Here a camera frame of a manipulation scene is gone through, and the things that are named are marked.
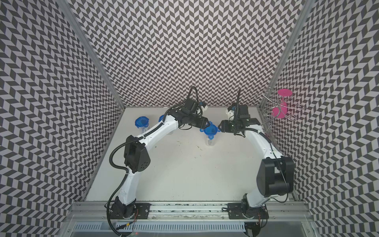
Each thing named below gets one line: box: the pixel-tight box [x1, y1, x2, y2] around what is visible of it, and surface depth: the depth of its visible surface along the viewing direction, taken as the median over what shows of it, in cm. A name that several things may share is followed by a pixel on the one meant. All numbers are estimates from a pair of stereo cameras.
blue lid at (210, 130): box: [199, 120, 222, 140], surface depth 90 cm
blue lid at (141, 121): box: [134, 116, 150, 129], surface depth 95 cm
